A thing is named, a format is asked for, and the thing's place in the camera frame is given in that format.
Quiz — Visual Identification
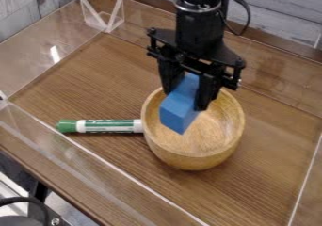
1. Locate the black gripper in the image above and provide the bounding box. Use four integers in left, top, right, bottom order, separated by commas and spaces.
147, 5, 246, 111

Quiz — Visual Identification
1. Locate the blue foam block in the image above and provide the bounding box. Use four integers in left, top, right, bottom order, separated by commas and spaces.
161, 73, 199, 135

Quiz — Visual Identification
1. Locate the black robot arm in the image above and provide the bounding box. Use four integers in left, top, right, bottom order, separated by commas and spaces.
147, 0, 246, 111

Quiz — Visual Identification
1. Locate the brown wooden bowl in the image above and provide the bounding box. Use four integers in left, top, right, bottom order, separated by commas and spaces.
141, 89, 246, 170

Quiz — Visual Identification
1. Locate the green white marker pen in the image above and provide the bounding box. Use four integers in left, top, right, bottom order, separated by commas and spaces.
56, 119, 143, 133

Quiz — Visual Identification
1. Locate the clear acrylic tray wall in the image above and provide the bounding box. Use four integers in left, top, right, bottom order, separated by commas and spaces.
0, 0, 322, 226

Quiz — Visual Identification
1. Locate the black table leg bracket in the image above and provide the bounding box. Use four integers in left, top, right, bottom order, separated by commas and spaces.
28, 182, 72, 226

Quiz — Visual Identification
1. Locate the black cable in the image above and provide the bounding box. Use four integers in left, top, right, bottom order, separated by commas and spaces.
0, 195, 50, 226

